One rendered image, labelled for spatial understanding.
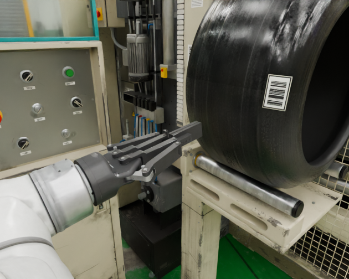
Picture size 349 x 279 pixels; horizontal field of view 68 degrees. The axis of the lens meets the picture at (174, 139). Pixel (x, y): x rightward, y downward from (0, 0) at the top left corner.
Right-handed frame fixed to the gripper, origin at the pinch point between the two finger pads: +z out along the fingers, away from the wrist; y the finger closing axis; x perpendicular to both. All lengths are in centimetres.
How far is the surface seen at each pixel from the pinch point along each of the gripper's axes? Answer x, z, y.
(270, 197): 23.6, 19.8, -6.6
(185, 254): 80, 20, 33
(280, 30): -15.9, 17.3, -7.5
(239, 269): 120, 53, 28
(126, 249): 114, 10, 84
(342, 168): 27, 48, -13
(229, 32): -15.7, 16.3, 3.0
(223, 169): 22.8, 20.7, 9.4
